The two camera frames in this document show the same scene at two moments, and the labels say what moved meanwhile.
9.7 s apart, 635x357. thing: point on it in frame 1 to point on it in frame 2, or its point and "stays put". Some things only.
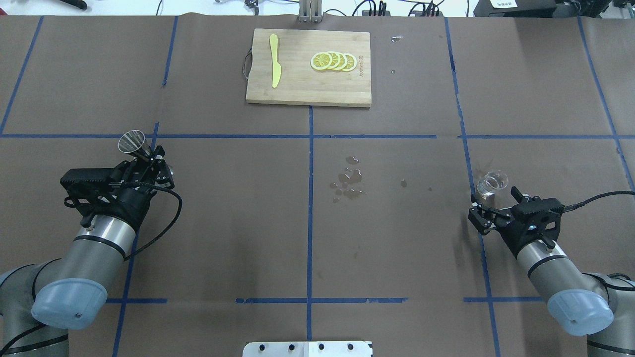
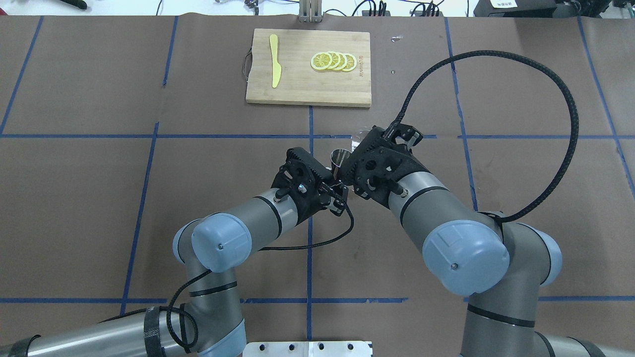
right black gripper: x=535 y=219 to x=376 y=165
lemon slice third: x=343 y=61 stays put
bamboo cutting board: x=321 y=68 stays put
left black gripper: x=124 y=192 to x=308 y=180
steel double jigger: x=133 y=142 to x=338 y=157
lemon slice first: x=321 y=61 stays put
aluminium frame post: x=310 y=11 stays put
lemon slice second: x=336 y=59 stays put
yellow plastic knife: x=276 y=67 stays put
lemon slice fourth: x=351 y=62 stays put
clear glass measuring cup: x=491 y=181 to x=359 y=136
